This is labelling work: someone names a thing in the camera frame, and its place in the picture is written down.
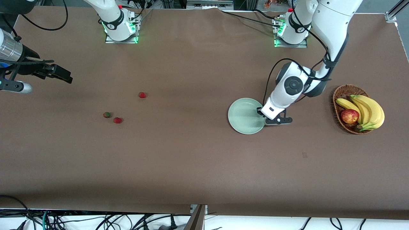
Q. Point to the red apple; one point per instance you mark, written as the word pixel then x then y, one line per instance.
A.
pixel 350 116

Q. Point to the grey electronics box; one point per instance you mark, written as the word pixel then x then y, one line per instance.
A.
pixel 209 3

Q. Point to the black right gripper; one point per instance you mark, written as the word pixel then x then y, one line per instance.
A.
pixel 29 65

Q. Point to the large table cover sheet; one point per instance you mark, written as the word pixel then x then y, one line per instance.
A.
pixel 191 153

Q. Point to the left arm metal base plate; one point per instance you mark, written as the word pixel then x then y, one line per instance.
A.
pixel 297 45

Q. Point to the red strawberry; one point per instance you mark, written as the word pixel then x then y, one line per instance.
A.
pixel 106 115
pixel 117 120
pixel 142 95

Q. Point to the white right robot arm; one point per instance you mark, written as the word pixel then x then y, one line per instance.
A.
pixel 115 19

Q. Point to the short yellow banana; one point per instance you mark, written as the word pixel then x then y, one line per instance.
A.
pixel 346 103

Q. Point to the brown wicker basket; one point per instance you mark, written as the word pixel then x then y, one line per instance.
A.
pixel 343 92

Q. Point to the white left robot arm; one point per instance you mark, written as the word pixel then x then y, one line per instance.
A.
pixel 332 25

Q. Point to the orange background item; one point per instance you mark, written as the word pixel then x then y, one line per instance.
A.
pixel 268 3

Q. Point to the pale green round plate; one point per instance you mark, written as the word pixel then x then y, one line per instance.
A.
pixel 244 116

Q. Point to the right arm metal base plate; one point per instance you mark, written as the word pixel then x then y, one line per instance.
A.
pixel 121 42

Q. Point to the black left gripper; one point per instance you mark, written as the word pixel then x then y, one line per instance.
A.
pixel 264 116

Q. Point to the aluminium frame profile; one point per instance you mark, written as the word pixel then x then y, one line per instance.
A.
pixel 390 16

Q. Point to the black power plug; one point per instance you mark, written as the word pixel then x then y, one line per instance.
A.
pixel 173 223

